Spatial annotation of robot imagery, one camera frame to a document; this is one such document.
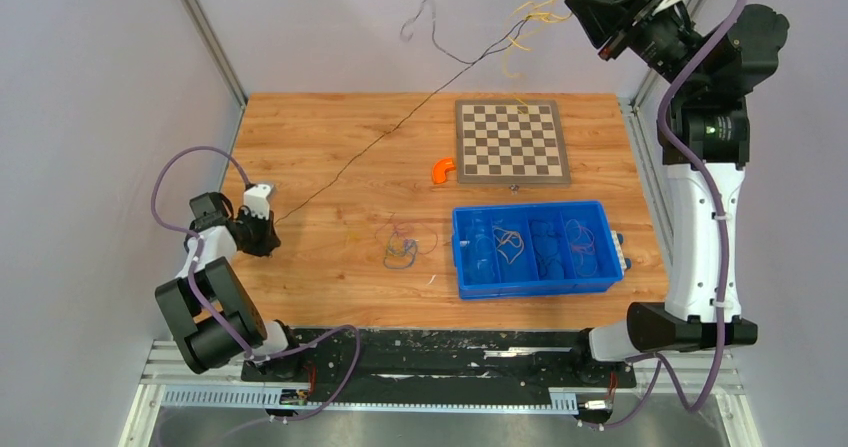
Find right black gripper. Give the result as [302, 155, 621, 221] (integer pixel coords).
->
[565, 0, 705, 96]

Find red thin cable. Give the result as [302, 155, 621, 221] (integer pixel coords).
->
[566, 221, 600, 277]

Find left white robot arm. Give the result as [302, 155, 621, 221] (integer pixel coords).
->
[155, 184, 306, 381]

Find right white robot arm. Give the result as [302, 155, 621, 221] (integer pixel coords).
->
[565, 0, 790, 385]

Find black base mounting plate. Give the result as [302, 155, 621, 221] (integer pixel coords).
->
[240, 328, 636, 406]

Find wooden chessboard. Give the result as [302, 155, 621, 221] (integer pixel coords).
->
[455, 99, 571, 187]

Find orange curved plastic piece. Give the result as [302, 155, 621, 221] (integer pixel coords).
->
[431, 157, 456, 185]

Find blue plastic divided bin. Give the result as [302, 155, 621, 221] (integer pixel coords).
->
[452, 200, 625, 300]

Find white toy block strip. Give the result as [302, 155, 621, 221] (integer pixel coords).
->
[611, 231, 632, 272]

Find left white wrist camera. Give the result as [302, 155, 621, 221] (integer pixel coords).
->
[243, 183, 276, 220]

